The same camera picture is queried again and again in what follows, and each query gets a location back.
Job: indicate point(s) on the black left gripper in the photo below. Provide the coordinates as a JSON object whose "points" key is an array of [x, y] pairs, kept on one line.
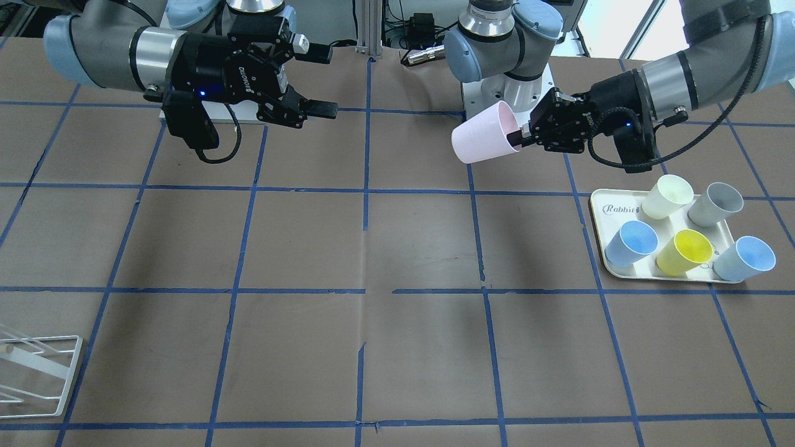
{"points": [[612, 93]]}

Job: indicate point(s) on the yellow plastic cup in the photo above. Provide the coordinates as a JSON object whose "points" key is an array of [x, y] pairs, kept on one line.
{"points": [[686, 250]]}

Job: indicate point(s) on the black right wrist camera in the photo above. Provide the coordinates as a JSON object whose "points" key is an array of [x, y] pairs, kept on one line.
{"points": [[187, 119]]}

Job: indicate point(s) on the cream plastic tray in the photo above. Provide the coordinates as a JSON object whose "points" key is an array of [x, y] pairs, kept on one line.
{"points": [[611, 208]]}

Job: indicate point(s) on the white wire cup rack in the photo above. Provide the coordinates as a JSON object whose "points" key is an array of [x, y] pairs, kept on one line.
{"points": [[38, 373]]}

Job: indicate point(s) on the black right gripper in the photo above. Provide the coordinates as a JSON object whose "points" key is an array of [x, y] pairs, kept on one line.
{"points": [[208, 62]]}

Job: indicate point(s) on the pink plastic cup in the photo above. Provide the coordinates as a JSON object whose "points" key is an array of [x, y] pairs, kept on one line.
{"points": [[485, 135]]}

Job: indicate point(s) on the pale green plastic cup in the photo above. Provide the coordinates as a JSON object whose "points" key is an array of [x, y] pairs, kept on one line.
{"points": [[669, 194]]}

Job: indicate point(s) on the light blue plastic cup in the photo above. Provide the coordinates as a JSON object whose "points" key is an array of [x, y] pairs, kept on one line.
{"points": [[746, 258]]}

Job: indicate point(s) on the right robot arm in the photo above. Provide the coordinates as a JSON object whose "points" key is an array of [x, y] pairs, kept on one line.
{"points": [[132, 45]]}

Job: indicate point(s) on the grey plastic cup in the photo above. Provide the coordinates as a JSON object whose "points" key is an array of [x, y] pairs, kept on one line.
{"points": [[719, 202]]}

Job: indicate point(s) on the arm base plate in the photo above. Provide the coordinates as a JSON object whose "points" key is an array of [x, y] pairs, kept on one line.
{"points": [[521, 96], [245, 112]]}

